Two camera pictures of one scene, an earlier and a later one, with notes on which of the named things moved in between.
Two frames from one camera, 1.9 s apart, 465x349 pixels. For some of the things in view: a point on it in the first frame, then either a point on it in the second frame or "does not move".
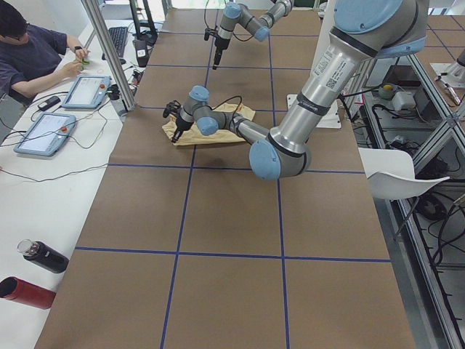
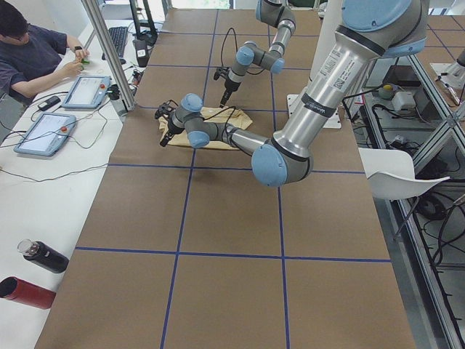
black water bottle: (43, 255) does not move
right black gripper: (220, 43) -> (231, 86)
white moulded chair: (391, 174) does not move
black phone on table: (51, 102) does not move
